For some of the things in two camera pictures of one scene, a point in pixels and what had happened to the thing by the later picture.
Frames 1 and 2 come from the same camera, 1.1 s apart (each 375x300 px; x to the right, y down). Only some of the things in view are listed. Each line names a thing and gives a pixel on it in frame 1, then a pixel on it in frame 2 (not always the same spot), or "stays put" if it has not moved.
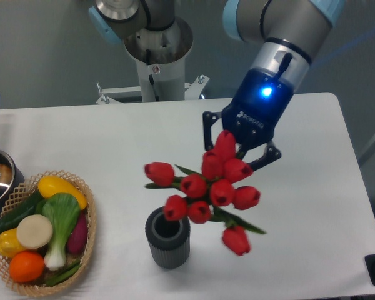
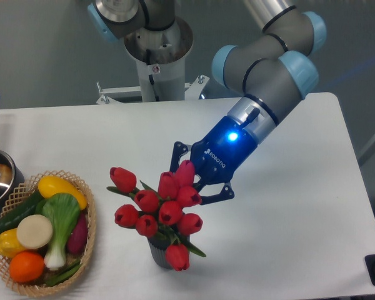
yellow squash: x=49 y=185 stays put
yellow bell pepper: x=7 y=243 stays put
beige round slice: x=34 y=231 stays put
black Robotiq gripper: x=252 y=113 to x=217 y=159
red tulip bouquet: x=207 y=196 to x=161 y=213
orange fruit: x=26 y=267 stays put
